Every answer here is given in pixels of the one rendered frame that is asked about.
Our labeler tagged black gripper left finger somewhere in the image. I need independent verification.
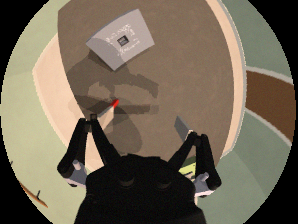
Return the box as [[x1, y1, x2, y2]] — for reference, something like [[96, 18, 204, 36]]
[[57, 106, 134, 189]]

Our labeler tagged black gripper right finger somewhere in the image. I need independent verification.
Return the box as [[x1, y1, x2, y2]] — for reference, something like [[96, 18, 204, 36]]
[[153, 115, 222, 198]]

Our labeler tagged red cylinder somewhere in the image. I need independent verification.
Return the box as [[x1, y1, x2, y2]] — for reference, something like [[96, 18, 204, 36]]
[[109, 99, 119, 108]]

